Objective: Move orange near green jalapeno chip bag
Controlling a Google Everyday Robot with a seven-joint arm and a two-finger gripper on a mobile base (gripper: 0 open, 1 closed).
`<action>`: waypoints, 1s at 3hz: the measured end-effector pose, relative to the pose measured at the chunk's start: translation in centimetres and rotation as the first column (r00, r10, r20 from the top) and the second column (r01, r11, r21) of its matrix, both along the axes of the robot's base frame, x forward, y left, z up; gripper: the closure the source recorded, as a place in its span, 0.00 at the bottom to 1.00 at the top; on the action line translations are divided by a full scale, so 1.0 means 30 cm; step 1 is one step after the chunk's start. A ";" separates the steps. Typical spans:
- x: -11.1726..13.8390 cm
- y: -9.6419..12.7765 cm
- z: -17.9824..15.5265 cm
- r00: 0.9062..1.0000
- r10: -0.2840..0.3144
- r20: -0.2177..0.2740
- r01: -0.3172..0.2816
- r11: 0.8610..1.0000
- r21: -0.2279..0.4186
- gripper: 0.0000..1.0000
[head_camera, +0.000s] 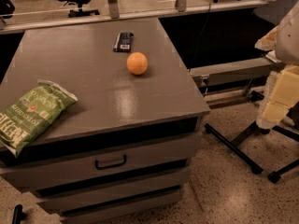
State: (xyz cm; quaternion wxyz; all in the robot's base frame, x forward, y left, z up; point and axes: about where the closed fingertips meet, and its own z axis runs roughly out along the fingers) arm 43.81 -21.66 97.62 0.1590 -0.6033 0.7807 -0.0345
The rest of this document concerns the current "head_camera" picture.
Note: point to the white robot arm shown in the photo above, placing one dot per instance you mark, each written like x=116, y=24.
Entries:
x=285, y=15

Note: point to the black cylinder on floor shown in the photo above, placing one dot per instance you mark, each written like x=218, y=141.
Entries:
x=18, y=215

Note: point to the grey metal rail frame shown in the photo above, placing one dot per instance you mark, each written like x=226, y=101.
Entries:
x=227, y=84

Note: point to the grey drawer cabinet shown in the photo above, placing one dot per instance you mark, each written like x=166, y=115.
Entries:
x=125, y=145

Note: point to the green jalapeno chip bag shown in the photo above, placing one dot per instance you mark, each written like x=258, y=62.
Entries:
x=22, y=122

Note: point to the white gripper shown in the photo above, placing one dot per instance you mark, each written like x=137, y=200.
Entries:
x=289, y=41

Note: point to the dark blue snack packet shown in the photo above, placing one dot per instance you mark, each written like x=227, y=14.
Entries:
x=123, y=42

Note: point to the orange fruit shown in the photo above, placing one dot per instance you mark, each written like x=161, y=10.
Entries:
x=137, y=63

